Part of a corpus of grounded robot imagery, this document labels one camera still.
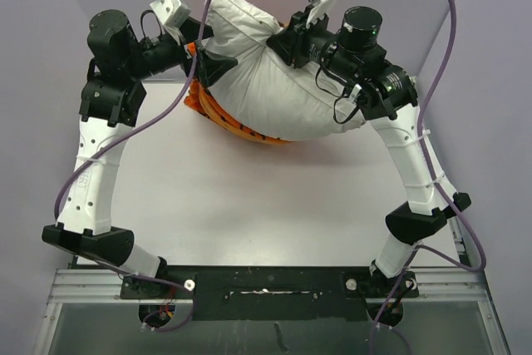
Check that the orange patterned plush pillowcase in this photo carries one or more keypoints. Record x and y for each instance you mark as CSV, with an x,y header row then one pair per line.
x,y
201,101

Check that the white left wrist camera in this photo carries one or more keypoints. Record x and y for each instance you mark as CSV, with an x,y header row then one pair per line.
x,y
170,13

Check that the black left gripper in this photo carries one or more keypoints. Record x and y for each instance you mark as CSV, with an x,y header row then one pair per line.
x,y
209,67

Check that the white pillow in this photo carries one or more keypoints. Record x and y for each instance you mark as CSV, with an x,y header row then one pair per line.
x,y
262,92

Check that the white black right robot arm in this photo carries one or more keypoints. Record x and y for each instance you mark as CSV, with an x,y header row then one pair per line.
x,y
386,97

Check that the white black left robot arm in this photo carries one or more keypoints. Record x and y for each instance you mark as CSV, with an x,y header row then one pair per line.
x,y
110,104

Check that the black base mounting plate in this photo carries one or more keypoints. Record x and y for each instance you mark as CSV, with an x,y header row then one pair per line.
x,y
232,293

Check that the aluminium frame rail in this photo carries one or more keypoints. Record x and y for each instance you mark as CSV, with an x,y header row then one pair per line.
x,y
78,301

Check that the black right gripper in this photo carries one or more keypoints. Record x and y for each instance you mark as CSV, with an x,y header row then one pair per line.
x,y
290,41

